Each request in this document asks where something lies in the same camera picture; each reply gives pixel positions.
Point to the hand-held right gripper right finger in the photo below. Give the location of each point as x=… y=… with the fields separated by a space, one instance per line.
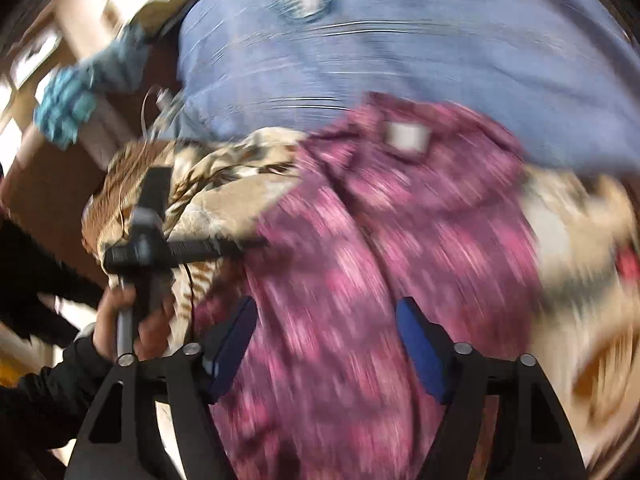
x=420 y=350

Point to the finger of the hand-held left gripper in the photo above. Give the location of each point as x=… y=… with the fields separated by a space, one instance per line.
x=215 y=249

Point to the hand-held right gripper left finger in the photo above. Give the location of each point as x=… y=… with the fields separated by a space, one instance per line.
x=234 y=345

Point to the purple floral garment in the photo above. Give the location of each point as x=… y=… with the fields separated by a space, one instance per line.
x=350 y=260

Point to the person's left forearm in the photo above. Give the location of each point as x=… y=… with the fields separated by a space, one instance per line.
x=50 y=395

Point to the person's left hand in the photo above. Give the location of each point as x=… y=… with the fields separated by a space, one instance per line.
x=107 y=325

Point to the beige printed blanket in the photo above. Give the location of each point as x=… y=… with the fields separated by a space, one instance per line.
x=225 y=200

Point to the teal patterned cloth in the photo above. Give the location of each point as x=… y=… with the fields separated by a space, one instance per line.
x=65 y=105

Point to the olive cloth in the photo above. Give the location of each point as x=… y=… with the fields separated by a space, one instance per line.
x=157 y=12

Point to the blue striped pillow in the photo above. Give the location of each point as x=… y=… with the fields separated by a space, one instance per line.
x=400 y=60

